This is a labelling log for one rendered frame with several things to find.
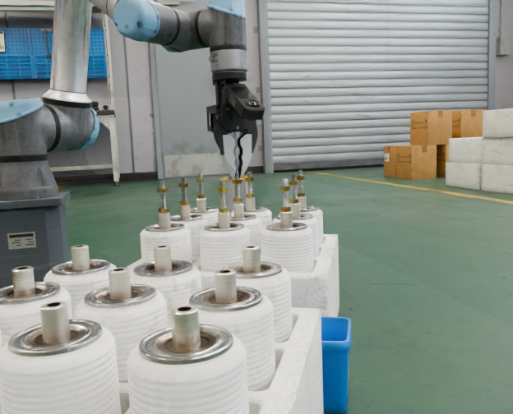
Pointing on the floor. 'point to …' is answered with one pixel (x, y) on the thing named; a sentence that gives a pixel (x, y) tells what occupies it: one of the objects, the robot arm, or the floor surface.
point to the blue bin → (335, 363)
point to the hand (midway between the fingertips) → (238, 172)
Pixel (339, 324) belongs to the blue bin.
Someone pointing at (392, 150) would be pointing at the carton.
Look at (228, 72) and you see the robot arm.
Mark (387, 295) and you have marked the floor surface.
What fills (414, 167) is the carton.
